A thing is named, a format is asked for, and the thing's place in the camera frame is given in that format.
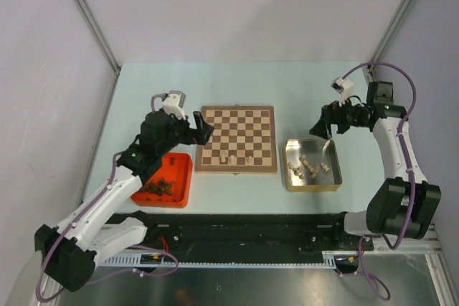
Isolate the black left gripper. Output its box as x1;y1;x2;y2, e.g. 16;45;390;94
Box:
157;110;214;157

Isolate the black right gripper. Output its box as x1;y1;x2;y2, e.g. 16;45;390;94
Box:
309;92;369;140

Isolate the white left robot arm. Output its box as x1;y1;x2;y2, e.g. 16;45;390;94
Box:
34;110;214;292

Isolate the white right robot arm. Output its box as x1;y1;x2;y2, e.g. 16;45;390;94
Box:
309;77;441;239

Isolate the wooden chess board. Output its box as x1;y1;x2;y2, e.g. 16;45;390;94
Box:
195;105;278;174

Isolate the pile of light chess pieces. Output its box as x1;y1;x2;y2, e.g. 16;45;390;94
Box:
287;155;331;179

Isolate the pile of dark chess pieces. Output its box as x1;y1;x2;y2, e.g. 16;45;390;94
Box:
143;178;175;201

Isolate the gold metal tin tray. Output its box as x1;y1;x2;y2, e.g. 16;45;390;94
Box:
281;138;343;193

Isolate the orange plastic tray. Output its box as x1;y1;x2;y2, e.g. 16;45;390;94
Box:
131;153;193;209

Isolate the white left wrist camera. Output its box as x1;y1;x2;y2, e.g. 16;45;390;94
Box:
160;90;186;120

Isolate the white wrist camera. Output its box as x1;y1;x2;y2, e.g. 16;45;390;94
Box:
331;77;355;106
160;90;186;120

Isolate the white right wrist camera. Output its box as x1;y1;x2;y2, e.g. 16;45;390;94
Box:
331;77;355;106

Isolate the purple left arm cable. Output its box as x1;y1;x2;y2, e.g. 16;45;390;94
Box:
37;93;180;302

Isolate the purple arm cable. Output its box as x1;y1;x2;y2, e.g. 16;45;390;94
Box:
37;93;180;302
340;62;419;300

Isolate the grey slotted cable duct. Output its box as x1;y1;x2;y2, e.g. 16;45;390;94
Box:
100;251;358;269

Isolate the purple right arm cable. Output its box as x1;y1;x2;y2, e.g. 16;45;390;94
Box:
340;62;419;300

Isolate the right aluminium frame post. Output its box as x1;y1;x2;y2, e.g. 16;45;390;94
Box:
370;0;416;62

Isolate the aluminium frame post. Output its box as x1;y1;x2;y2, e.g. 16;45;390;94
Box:
370;0;416;62
73;0;120;76

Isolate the left aluminium frame post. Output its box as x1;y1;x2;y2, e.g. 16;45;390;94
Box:
73;0;120;76

